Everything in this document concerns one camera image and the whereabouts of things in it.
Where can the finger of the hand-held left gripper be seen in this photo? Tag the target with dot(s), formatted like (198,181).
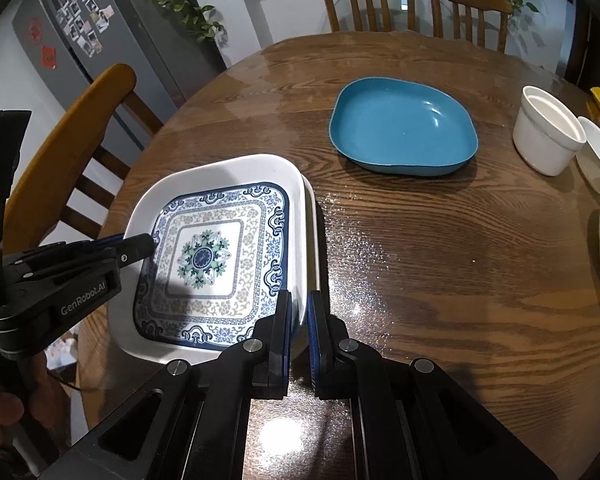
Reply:
(100,241)
(137,246)

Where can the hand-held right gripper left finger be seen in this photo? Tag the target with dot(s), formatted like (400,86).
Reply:
(285,347)

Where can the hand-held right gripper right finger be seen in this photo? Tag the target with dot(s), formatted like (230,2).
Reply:
(314,350)

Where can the blue patterned square plate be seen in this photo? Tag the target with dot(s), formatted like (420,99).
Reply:
(215,255)

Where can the deep white bowl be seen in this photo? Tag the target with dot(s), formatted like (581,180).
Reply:
(540,145)

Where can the shallow white bowl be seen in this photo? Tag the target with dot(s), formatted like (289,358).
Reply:
(597,160)

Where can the square red fridge sticker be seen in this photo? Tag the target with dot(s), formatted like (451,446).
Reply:
(50,56)

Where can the grey refrigerator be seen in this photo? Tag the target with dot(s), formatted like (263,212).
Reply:
(140,50)

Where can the round red fridge sticker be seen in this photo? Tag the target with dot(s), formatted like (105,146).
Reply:
(34,30)

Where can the cluster of fridge photo magnets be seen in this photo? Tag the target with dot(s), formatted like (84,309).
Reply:
(82,15)

